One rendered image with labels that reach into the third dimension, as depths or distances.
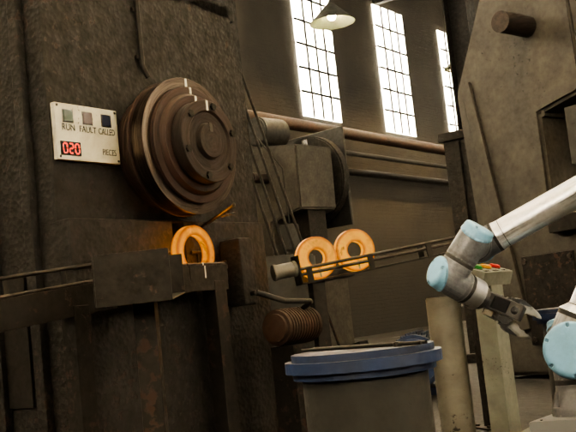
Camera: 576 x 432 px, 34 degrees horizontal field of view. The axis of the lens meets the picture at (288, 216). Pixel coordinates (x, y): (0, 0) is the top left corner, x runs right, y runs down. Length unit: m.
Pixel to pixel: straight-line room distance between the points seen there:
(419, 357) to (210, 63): 2.05
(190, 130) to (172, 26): 0.56
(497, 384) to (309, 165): 8.13
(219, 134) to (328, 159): 8.37
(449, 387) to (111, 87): 1.54
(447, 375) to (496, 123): 2.54
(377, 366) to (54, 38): 1.73
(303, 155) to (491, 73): 5.78
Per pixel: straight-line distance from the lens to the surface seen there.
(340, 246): 3.44
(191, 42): 3.56
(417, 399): 1.84
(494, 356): 3.28
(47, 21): 3.08
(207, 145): 3.10
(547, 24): 5.44
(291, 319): 3.22
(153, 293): 2.46
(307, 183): 11.12
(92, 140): 3.05
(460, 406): 3.32
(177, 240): 3.10
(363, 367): 1.76
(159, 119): 3.07
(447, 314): 3.30
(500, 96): 5.58
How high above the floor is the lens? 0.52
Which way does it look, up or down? 6 degrees up
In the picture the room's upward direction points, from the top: 6 degrees counter-clockwise
